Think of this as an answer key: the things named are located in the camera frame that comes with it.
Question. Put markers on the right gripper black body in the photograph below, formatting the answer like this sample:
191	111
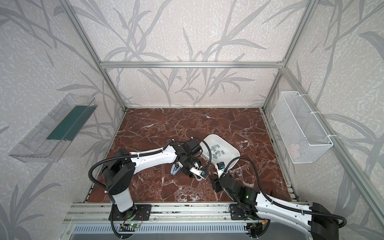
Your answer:
217	182

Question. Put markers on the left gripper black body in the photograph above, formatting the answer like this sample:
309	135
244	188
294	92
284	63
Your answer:
186	167

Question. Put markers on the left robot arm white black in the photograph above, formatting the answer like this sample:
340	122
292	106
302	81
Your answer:
114	175

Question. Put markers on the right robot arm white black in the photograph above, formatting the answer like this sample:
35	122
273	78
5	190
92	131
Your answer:
315	221

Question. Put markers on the blue staple remover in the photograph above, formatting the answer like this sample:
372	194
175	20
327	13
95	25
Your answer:
175	169

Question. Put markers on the grey staple strips pile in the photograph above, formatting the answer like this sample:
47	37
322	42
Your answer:
216	151

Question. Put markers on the white plastic tray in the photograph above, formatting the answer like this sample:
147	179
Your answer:
230	151

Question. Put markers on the pink item in basket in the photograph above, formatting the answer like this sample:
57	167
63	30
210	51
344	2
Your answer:
294	151

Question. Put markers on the green circuit board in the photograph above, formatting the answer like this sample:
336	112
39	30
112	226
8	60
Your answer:
129	227

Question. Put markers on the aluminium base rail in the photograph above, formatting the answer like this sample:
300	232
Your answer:
171	212

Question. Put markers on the white wire mesh basket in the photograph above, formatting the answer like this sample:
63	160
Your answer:
299	124

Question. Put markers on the aluminium cage frame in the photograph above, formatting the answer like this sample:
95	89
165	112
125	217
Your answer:
355	173

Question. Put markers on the clear plastic wall bin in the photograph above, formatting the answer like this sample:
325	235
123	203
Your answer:
48	140

